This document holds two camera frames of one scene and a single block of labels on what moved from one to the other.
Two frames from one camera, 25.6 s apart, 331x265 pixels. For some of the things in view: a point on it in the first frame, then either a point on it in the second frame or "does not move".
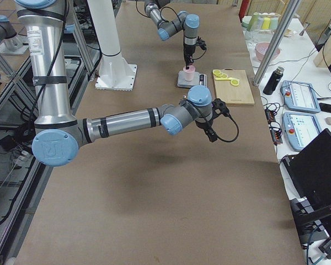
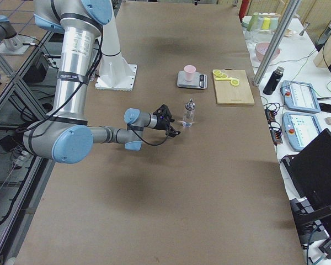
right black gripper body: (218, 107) to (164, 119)
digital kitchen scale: (198, 79) does not move
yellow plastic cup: (266, 23) does not move
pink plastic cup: (189, 73) does not move
